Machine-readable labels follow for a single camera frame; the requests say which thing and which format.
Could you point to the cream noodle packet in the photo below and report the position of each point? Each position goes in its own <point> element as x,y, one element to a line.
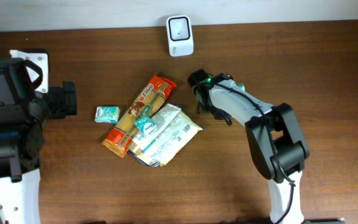
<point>169,142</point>

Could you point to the white label packet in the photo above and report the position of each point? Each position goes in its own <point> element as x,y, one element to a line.
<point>162,119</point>

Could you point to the white barcode scanner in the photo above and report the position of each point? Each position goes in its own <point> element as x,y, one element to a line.
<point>179,35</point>

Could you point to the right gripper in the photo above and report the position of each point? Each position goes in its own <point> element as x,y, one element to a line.
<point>220,116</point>

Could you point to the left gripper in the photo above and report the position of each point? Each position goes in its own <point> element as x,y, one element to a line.
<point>66,100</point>

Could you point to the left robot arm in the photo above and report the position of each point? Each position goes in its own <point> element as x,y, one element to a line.
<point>27,103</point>

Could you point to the teal flushable wipes pack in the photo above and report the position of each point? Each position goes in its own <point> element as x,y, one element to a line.
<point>240,87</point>

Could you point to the orange spaghetti packet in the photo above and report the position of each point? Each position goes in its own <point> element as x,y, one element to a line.
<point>147,103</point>

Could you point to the small teal tissue pack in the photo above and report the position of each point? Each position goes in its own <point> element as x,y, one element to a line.
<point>146,125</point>

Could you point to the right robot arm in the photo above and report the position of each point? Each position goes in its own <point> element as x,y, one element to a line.
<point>277,144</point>

